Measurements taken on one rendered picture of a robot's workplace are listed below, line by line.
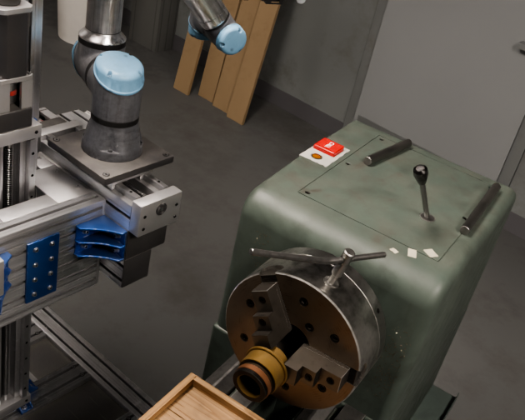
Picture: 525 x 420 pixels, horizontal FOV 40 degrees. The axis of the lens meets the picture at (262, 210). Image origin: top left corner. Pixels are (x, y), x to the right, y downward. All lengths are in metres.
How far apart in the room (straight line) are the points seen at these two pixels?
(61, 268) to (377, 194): 0.79
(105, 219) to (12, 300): 0.29
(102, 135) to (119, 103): 0.09
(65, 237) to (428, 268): 0.86
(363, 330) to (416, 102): 3.17
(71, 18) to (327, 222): 4.18
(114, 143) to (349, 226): 0.61
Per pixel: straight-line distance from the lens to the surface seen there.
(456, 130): 4.42
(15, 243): 1.73
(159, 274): 3.34
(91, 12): 1.84
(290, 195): 1.62
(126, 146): 1.80
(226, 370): 1.72
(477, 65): 4.30
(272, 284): 1.43
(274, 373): 1.39
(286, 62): 5.06
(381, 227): 1.60
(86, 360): 2.59
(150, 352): 2.97
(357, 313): 1.43
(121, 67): 1.76
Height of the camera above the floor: 2.07
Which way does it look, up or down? 32 degrees down
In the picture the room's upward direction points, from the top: 13 degrees clockwise
